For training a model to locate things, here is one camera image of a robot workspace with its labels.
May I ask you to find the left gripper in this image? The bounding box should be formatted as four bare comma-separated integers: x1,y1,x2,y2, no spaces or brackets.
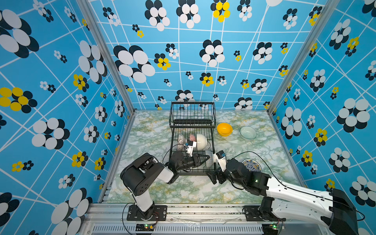
176,154,210,173

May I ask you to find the plain white bowl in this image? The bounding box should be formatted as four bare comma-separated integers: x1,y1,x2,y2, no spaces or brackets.
196,134,208,151

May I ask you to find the white red lattice bowl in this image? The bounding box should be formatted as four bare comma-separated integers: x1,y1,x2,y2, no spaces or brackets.
177,134,187,146

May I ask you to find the blue yellow floral bowl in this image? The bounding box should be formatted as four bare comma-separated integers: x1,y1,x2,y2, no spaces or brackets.
242,159,262,172

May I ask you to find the dark blue patterned bowl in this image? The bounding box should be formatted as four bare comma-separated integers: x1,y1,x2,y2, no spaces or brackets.
204,150,215,170

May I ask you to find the black floral pink bowl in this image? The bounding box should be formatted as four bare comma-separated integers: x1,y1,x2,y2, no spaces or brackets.
189,134,196,142

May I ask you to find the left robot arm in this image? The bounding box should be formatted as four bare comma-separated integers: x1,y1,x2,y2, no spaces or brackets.
120,151,210,219

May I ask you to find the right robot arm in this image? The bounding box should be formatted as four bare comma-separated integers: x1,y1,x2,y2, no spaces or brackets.
206,159,358,235

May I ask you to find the black two-tier dish rack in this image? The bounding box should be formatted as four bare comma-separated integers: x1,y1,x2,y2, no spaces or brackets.
165,101,217,176

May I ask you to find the pale green glass bowl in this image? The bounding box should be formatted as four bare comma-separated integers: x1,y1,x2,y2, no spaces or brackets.
240,126,257,140

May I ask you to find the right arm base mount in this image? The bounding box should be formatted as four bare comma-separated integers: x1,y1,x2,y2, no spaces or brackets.
242,206,286,222

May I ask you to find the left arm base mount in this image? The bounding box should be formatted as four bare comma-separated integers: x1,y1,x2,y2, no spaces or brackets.
126,205,167,221

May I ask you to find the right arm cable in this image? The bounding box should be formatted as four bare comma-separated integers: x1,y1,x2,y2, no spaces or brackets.
231,151,366,221

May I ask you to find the aluminium front rail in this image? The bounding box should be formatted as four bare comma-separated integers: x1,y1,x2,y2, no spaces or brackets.
79,203,331,235

